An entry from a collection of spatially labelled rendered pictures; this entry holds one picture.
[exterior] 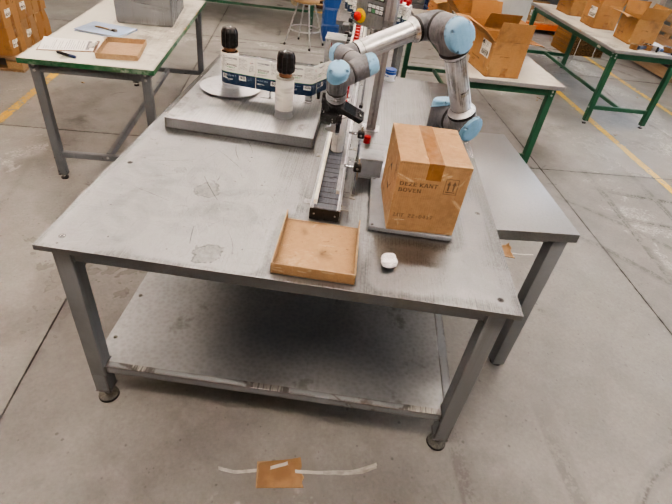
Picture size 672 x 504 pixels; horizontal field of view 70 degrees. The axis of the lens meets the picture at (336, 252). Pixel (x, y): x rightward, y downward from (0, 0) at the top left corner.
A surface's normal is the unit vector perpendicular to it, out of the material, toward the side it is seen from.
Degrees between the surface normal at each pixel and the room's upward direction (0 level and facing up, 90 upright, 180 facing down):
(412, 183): 90
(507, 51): 91
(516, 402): 0
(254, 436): 0
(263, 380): 0
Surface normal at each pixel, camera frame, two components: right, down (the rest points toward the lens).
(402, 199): -0.02, 0.62
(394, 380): 0.13, -0.79
